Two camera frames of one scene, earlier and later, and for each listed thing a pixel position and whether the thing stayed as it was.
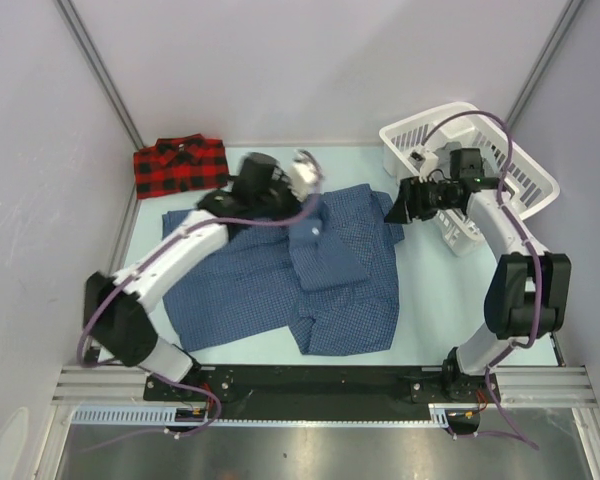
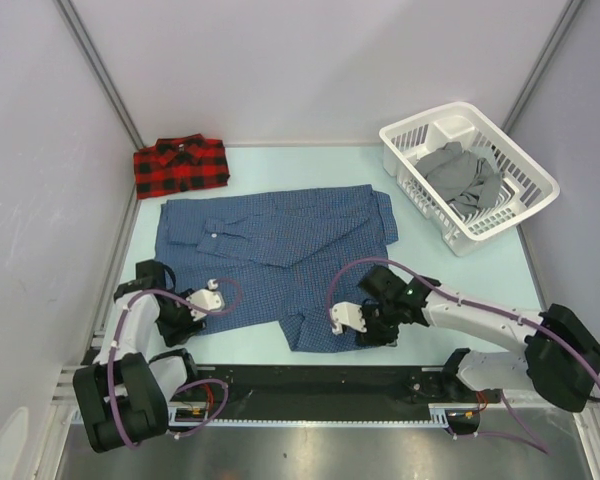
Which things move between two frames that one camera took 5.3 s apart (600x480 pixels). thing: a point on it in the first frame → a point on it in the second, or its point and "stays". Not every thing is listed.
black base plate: x=329 y=387 stays
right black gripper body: x=430 y=198 → x=381 y=324
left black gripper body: x=278 y=203 → x=175 y=322
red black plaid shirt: x=179 y=163 stays
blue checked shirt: x=329 y=271 stays
